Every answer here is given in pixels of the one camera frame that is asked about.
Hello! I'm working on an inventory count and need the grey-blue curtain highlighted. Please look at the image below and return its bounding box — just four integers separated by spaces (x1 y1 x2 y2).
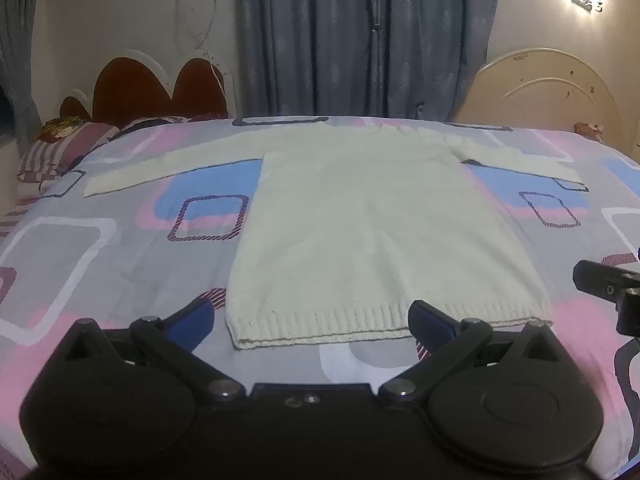
387 0 501 122
235 0 388 120
0 0 45 157

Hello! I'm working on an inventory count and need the patterned pink grey bedsheet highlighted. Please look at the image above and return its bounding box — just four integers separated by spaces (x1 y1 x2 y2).
0 115 640 480

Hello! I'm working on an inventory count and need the striped pillow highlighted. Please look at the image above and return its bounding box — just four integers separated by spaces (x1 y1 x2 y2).
17 122 121 183

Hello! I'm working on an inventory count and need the red floral pillow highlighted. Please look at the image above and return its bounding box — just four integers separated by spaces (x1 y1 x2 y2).
32 116 97 148

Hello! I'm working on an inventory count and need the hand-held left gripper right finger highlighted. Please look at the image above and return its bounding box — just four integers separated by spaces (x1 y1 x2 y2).
378 300 577 404

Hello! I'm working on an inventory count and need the white hanging cable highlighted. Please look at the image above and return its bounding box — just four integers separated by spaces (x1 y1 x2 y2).
175 0 227 107

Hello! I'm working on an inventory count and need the cream arched headboard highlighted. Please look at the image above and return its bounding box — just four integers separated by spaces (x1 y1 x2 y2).
452 47 623 153

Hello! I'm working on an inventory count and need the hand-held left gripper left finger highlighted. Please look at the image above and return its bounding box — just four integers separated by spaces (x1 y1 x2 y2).
60 302 247 403

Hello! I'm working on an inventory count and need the red headboard with white frame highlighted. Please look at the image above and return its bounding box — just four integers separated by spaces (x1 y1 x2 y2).
59 49 238 128

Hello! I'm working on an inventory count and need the white knitted sweater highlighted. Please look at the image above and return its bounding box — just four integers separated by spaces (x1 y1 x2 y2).
82 122 586 351

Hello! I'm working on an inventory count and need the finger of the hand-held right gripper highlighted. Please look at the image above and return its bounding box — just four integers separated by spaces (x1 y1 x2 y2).
572 259 640 304

